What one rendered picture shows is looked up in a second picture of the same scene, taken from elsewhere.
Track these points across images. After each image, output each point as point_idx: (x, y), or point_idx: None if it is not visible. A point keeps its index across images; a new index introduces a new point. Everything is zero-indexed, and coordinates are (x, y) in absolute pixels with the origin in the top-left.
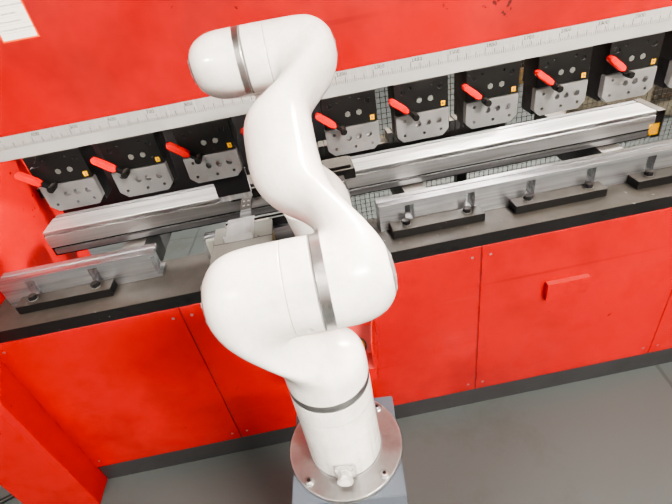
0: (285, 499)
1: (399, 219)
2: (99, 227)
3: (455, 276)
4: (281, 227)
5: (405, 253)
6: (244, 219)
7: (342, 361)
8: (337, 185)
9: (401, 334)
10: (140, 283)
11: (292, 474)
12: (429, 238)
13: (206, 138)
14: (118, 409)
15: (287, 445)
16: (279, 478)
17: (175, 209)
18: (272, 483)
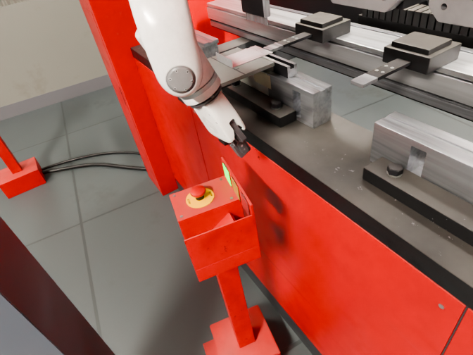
0: (199, 296)
1: (398, 161)
2: (229, 14)
3: (405, 302)
4: (276, 78)
5: (345, 204)
6: (261, 51)
7: None
8: (155, 5)
9: (327, 292)
10: None
11: (220, 290)
12: (395, 216)
13: None
14: (175, 149)
15: (242, 273)
16: (213, 283)
17: (269, 22)
18: (207, 280)
